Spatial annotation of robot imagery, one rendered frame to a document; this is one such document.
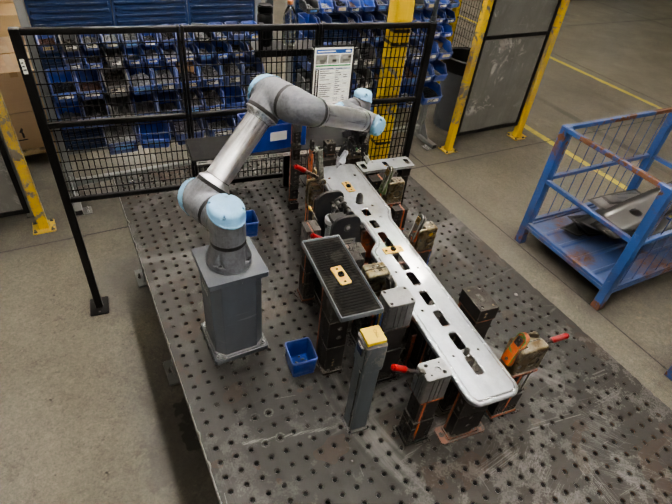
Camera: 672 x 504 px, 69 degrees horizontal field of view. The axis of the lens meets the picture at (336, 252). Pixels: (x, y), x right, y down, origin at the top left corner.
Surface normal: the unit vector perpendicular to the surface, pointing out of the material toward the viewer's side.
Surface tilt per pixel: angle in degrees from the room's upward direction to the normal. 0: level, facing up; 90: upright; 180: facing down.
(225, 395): 0
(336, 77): 90
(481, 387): 0
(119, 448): 0
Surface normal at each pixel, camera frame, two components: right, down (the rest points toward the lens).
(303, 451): 0.09, -0.76
